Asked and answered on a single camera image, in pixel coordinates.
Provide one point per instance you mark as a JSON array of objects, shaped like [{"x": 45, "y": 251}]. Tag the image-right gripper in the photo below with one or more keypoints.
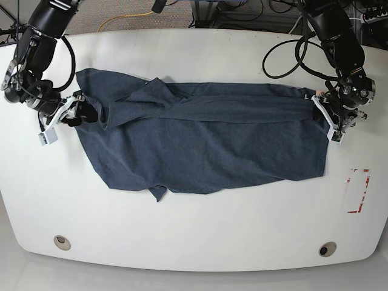
[{"x": 345, "y": 93}]

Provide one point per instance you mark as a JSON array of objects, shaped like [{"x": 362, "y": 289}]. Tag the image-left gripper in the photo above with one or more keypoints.
[{"x": 55, "y": 108}]

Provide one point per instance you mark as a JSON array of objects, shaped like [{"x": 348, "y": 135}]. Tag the dark blue T-shirt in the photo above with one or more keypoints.
[{"x": 199, "y": 138}]

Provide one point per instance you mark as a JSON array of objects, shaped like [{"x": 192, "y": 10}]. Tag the red tape rectangle marking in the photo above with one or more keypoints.
[{"x": 356, "y": 189}]

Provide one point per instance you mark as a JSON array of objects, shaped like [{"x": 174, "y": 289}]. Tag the black tripod stand legs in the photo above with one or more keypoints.
[{"x": 11, "y": 29}]

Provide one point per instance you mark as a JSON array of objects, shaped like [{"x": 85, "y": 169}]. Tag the white power strip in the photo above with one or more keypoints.
[{"x": 371, "y": 16}]

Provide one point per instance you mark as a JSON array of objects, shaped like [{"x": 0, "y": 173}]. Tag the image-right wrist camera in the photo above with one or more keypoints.
[{"x": 335, "y": 136}]

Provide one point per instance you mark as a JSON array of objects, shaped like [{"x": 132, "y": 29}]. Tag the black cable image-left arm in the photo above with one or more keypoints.
[{"x": 60, "y": 67}]

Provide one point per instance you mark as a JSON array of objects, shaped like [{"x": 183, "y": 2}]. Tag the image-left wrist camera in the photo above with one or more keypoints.
[{"x": 48, "y": 136}]

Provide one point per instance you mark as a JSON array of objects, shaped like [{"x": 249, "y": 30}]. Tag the right table cable grommet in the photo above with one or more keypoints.
[{"x": 327, "y": 249}]

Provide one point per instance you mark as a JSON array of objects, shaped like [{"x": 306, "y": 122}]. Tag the table cable grommet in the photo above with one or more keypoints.
[
  {"x": 62, "y": 243},
  {"x": 327, "y": 249}
]

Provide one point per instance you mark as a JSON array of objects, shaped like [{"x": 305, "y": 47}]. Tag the left table cable grommet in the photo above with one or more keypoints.
[{"x": 62, "y": 243}]

